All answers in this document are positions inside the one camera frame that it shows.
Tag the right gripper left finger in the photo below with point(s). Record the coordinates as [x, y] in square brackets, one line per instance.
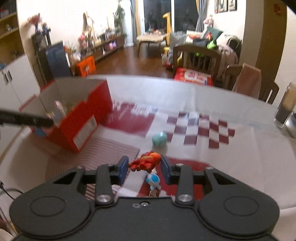
[61, 206]

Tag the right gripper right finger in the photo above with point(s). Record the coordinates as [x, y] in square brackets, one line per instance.
[223, 204]

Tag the blue white toy figure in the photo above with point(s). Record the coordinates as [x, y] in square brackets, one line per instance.
[153, 181]

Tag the red toy figure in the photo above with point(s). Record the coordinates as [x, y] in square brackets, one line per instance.
[146, 162]

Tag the teal egg toy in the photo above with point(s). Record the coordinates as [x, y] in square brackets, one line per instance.
[159, 139]

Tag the pink toy figure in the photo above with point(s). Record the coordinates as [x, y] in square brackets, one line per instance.
[57, 115]

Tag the white cabinet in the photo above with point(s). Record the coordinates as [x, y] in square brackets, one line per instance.
[18, 83]

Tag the red cardboard box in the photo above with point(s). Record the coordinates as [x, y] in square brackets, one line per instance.
[86, 101]

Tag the wooden tv cabinet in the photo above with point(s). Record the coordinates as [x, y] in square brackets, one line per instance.
[106, 48]

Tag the orange gift box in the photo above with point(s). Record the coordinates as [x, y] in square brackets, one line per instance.
[85, 67]

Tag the red patterned table mat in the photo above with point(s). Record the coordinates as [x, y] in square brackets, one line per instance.
[129, 131]

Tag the glass toothpick jar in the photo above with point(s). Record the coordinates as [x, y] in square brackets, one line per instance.
[285, 107]

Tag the pink towel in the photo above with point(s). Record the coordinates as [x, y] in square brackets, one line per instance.
[248, 81]

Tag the wooden chair with towel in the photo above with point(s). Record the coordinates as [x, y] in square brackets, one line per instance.
[269, 92]

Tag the red printed bag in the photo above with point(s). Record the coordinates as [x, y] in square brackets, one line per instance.
[193, 76]

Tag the wooden crib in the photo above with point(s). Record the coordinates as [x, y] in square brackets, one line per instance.
[200, 59]

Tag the round coffee table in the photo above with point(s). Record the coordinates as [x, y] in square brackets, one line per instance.
[148, 39]

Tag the yellow giraffe toy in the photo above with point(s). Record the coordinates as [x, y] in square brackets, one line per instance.
[167, 16]

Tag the framed picture trio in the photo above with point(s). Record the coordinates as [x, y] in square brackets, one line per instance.
[222, 6]

